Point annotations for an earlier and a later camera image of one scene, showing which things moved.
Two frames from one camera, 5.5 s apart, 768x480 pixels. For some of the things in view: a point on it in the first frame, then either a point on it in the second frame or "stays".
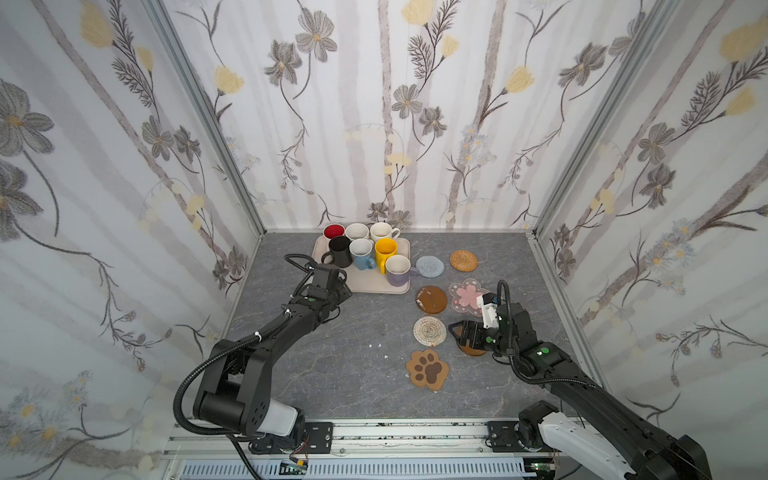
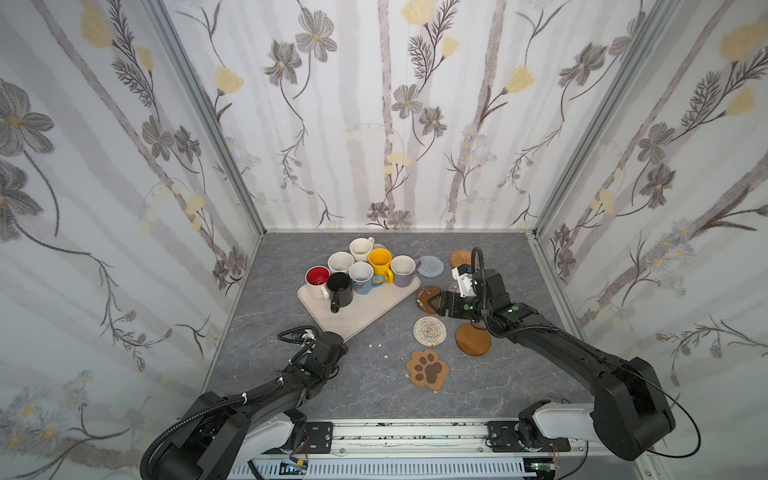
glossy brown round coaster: x=431 y=299 stays
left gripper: x=335 y=285 to x=327 y=346
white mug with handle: x=380 y=230 to x=360 y=248
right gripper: x=474 y=335 to x=453 y=304
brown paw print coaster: x=426 y=370 stays
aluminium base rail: x=369 y=441 stays
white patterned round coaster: x=429 y=331 stays
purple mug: x=399 y=270 stays
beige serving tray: x=404 y=247 to x=361 y=311
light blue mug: x=361 y=254 to x=362 y=278
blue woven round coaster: x=430 y=267 stays
